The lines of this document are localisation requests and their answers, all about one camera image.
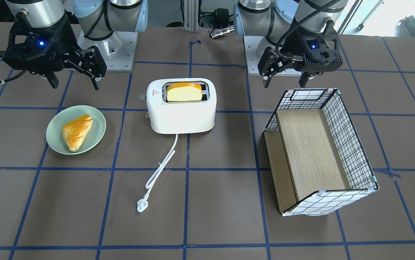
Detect yellow bread slice in toaster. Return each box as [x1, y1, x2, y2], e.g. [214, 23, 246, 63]
[166, 82, 203, 102]

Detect white toaster power cable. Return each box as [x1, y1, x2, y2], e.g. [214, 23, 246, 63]
[137, 134, 179, 213]

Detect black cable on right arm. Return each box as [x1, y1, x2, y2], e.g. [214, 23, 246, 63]
[275, 0, 338, 58]

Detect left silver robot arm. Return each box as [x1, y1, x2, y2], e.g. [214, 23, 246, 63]
[234, 0, 348, 88]

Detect triangular golden bread piece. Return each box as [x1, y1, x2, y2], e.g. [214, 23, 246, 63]
[62, 114, 93, 152]

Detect light green round plate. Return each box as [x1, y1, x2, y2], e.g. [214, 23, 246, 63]
[46, 105, 106, 155]

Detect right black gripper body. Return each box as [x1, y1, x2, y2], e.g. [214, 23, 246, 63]
[4, 22, 107, 78]

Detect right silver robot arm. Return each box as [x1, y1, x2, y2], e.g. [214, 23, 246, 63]
[3, 0, 148, 90]

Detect grid-pattern box with wooden shelf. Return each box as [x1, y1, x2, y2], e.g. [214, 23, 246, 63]
[263, 88, 379, 217]

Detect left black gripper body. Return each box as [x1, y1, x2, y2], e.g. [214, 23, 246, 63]
[258, 23, 343, 78]

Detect aluminium extrusion post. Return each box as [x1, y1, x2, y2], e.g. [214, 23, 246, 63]
[182, 0, 199, 33]

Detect silver cylindrical object behind table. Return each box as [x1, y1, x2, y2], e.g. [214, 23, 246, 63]
[209, 25, 235, 40]

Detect black power adapter with cables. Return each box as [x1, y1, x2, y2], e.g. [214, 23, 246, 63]
[198, 8, 233, 29]

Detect white two-slot toaster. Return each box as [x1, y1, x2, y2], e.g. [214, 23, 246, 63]
[146, 78, 217, 134]

